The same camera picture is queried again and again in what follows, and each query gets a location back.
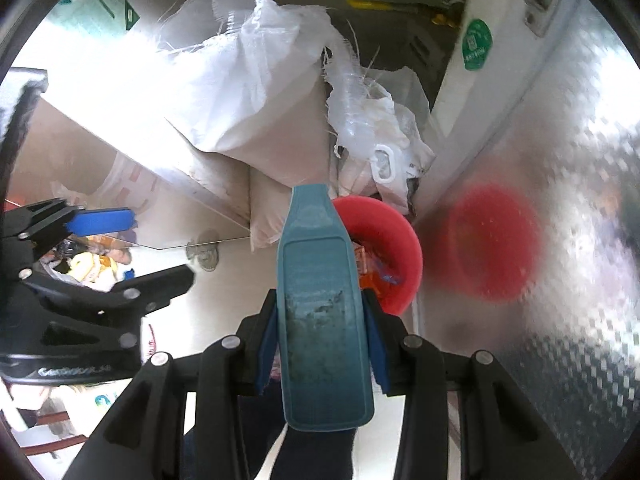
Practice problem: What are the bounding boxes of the white plastic bag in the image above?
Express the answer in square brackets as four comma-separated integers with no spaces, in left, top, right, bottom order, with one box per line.
[324,67,436,211]

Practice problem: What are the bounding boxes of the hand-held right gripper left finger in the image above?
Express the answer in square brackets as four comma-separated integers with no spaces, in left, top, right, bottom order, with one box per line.
[62,289,280,480]

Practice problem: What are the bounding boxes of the red plastic bin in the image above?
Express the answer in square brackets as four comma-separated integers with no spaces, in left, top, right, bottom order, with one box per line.
[330,195,424,317]

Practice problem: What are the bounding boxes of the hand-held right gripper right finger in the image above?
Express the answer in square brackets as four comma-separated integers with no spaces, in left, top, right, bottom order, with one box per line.
[362,289,577,480]

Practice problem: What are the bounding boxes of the green round sticker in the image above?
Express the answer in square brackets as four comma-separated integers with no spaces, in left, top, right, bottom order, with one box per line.
[462,18,494,71]

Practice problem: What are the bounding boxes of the white woven sack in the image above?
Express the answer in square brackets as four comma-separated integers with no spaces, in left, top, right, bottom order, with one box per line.
[154,0,347,189]

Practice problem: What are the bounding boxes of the cardboard box with green print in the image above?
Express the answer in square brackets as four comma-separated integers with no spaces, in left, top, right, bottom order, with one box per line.
[49,0,146,41]

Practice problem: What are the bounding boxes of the teal scrubbing brush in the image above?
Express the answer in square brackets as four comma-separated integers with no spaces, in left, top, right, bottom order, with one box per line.
[276,183,376,434]

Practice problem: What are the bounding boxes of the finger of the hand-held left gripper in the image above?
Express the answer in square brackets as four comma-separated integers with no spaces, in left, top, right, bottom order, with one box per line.
[0,198,137,257]
[21,264,196,322]

